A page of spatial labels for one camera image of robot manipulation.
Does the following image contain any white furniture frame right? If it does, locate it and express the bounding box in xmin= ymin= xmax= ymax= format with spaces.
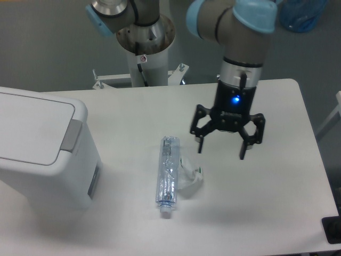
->
xmin=315 ymin=91 xmax=340 ymax=141

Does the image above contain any white trash can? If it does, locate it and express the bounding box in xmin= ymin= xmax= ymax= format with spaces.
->
xmin=1 ymin=87 xmax=101 ymax=210

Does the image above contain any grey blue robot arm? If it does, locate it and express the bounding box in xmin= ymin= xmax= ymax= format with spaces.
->
xmin=85 ymin=1 xmax=277 ymax=158

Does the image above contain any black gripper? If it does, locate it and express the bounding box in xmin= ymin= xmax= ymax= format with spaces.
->
xmin=189 ymin=79 xmax=266 ymax=161

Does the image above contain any white pedestal base frame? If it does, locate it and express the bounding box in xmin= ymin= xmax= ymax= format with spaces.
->
xmin=92 ymin=63 xmax=190 ymax=90

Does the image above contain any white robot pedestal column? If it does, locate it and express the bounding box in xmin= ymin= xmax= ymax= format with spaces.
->
xmin=116 ymin=14 xmax=176 ymax=87

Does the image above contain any crushed clear plastic bottle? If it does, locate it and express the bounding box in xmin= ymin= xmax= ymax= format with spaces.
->
xmin=156 ymin=136 xmax=180 ymax=219

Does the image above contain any blue plastic bag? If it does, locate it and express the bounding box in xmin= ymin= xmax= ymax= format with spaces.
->
xmin=279 ymin=0 xmax=329 ymax=33

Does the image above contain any black device at table edge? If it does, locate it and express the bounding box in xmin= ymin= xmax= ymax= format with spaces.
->
xmin=322 ymin=216 xmax=340 ymax=244

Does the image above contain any black pedestal cable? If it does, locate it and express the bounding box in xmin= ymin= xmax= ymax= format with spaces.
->
xmin=135 ymin=42 xmax=149 ymax=87

